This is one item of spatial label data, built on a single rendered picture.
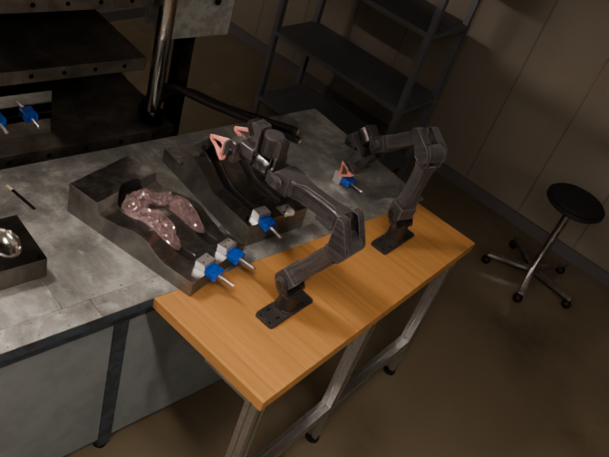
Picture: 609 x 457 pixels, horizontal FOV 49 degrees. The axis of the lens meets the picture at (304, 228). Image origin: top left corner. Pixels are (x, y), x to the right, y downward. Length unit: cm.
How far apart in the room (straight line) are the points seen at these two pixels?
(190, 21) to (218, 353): 139
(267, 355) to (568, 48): 279
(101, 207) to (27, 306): 38
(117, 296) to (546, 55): 296
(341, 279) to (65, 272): 86
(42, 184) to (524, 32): 288
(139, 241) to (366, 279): 76
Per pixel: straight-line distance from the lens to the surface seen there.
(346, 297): 218
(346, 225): 173
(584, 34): 411
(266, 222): 218
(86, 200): 215
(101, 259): 209
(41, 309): 195
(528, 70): 425
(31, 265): 197
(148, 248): 204
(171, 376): 252
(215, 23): 284
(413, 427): 301
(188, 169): 237
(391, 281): 231
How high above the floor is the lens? 224
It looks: 37 degrees down
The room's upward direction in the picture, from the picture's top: 20 degrees clockwise
